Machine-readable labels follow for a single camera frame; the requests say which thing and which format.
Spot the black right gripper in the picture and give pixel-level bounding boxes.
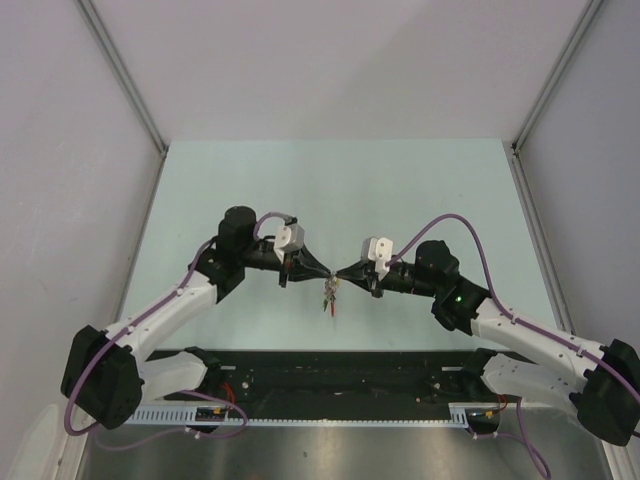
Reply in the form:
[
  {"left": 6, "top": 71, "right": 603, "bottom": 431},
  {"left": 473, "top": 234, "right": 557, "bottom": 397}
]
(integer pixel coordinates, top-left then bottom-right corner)
[{"left": 336, "top": 260, "right": 440, "bottom": 299}]

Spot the keyring bunch with chain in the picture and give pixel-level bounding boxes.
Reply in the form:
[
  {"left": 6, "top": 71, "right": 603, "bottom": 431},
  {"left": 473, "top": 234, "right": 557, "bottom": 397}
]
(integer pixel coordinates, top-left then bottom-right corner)
[{"left": 323, "top": 274, "right": 340, "bottom": 314}]

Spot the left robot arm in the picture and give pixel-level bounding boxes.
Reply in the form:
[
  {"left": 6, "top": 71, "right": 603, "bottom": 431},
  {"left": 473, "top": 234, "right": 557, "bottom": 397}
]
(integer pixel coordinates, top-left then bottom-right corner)
[{"left": 61, "top": 206, "right": 332, "bottom": 436}]

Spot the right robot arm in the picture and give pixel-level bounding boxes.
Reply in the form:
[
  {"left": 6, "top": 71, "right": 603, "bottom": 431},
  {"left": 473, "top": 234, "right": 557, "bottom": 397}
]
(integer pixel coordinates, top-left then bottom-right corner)
[{"left": 337, "top": 238, "right": 639, "bottom": 446}]

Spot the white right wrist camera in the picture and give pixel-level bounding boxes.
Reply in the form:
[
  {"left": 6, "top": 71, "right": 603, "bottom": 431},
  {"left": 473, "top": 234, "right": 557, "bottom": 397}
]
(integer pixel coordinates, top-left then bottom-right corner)
[{"left": 361, "top": 237, "right": 393, "bottom": 279}]

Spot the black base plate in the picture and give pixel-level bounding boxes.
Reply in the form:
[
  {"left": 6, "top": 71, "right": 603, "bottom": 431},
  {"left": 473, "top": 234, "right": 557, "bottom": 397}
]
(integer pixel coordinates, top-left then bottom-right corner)
[{"left": 139, "top": 348, "right": 506, "bottom": 421}]

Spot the white slotted cable duct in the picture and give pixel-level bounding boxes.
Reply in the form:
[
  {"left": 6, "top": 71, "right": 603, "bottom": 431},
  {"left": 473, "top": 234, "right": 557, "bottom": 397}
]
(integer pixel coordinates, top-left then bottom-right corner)
[{"left": 126, "top": 397, "right": 500, "bottom": 427}]

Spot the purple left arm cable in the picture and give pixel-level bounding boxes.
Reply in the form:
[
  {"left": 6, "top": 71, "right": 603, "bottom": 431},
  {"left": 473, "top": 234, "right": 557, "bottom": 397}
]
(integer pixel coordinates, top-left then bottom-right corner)
[{"left": 62, "top": 212, "right": 301, "bottom": 437}]

